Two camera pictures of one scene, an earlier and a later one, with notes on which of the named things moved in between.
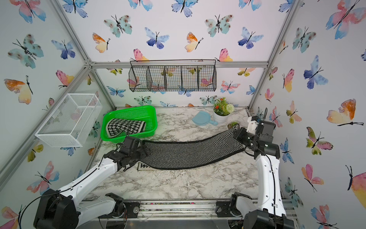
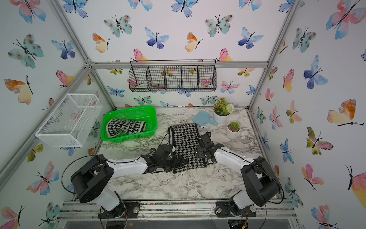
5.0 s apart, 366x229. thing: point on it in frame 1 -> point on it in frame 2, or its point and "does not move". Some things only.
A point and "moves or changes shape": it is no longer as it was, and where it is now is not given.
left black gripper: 144,154 -> 175,165
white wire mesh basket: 70,124 does not move
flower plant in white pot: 221,111 does not move
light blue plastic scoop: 203,118 does not move
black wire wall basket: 172,75 does not move
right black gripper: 240,138 -> 198,151
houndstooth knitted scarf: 171,155 moves or changes shape
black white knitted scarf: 116,125 does not move
